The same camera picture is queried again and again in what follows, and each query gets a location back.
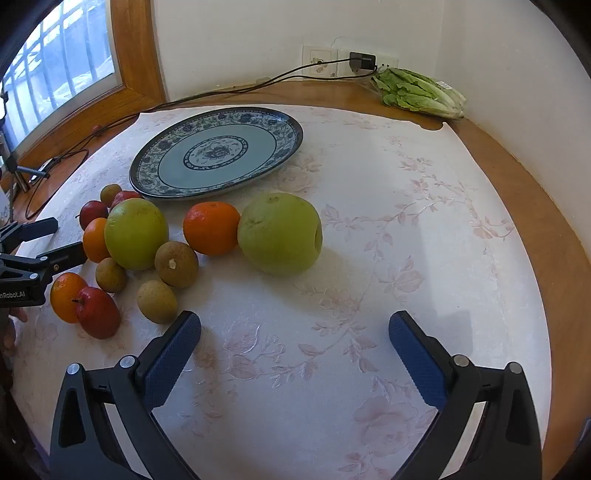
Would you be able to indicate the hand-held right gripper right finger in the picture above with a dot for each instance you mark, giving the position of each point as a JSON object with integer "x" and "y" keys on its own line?
{"x": 418, "y": 360}

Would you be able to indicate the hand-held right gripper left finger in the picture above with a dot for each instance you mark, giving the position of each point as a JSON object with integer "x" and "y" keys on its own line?
{"x": 173, "y": 357}

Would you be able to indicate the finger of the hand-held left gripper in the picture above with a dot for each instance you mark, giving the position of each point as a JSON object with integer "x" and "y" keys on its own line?
{"x": 32, "y": 229}
{"x": 55, "y": 261}

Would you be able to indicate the orange mandarin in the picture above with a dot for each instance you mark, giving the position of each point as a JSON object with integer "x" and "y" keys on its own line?
{"x": 210, "y": 228}
{"x": 94, "y": 240}
{"x": 64, "y": 297}

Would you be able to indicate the small brown kiwi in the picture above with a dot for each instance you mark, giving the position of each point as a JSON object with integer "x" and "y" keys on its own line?
{"x": 111, "y": 276}
{"x": 110, "y": 194}
{"x": 157, "y": 301}

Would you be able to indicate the small red apple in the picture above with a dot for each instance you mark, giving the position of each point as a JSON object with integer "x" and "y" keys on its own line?
{"x": 123, "y": 197}
{"x": 98, "y": 314}
{"x": 92, "y": 213}

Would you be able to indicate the green apple with stem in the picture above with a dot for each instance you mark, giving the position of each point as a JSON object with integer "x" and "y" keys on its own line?
{"x": 136, "y": 235}

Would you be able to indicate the brown kiwi with white scar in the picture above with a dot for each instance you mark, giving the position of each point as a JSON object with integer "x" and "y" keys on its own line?
{"x": 176, "y": 265}

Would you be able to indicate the pale yellow-green pear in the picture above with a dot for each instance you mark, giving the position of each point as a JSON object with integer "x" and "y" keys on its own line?
{"x": 280, "y": 235}

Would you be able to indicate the blue patterned ceramic plate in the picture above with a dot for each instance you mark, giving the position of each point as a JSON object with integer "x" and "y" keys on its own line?
{"x": 217, "y": 152}

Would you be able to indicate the person's left hand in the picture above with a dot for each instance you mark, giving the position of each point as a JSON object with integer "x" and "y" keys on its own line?
{"x": 9, "y": 332}

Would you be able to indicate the grey tripod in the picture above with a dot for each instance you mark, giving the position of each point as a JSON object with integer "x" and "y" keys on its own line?
{"x": 27, "y": 171}

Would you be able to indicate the white floral tablecloth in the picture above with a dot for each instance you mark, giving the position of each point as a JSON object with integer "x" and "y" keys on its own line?
{"x": 369, "y": 277}

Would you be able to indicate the wooden framed window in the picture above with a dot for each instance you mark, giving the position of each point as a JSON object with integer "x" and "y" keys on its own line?
{"x": 138, "y": 55}

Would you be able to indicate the bagged green leafy lettuce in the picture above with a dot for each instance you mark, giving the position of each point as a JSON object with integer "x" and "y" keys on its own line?
{"x": 415, "y": 94}

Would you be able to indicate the black charger adapter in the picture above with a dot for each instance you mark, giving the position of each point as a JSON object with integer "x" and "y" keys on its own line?
{"x": 362, "y": 61}

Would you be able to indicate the white power wall socket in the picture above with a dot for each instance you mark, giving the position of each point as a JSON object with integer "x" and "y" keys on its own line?
{"x": 388, "y": 60}

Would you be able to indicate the white coaxial wall outlet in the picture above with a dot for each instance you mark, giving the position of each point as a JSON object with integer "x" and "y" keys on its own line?
{"x": 318, "y": 60}

